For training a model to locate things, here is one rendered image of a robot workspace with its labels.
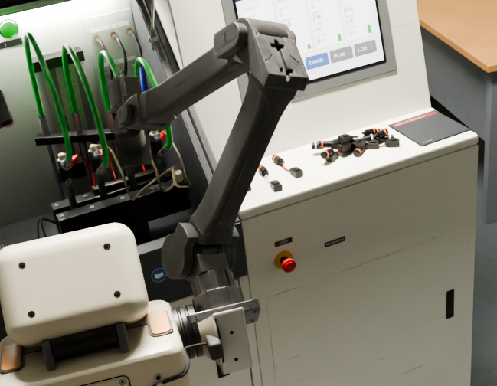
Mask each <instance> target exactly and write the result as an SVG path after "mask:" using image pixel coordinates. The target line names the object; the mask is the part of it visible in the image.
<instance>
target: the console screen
mask: <svg viewBox="0 0 497 386"><path fill-rule="evenodd" d="M221 6H222V10H223V14H224V20H225V24H226V25H228V24H229V23H231V22H235V21H236V20H237V19H238V18H252V19H257V20H263V21H273V22H279V23H284V24H286V25H287V26H288V27H289V29H290V30H291V31H293V32H294V33H295V35H296V45H297V47H298V50H299V53H300V55H301V58H302V61H303V63H304V65H305V68H306V71H307V74H308V75H309V82H308V83H307V85H306V88H305V90H304V91H300V90H297V92H296V95H295V97H294V98H293V100H294V99H296V98H300V97H304V96H307V95H310V94H313V93H318V92H321V91H324V90H329V89H332V88H335V87H340V86H342V85H346V84H348V83H354V82H356V81H360V80H364V79H367V78H370V77H375V76H377V75H381V74H386V73H389V72H391V71H395V70H397V65H396V59H395V54H394V44H393V39H392V33H391V24H390V19H389V14H388V8H387V0H221ZM249 74H250V71H249V72H247V73H245V74H243V75H241V76H239V77H238V78H237V84H238V88H239V91H240V98H241V102H242V103H243V101H244V97H245V94H246V92H247V86H248V81H249V78H248V77H249Z"/></svg>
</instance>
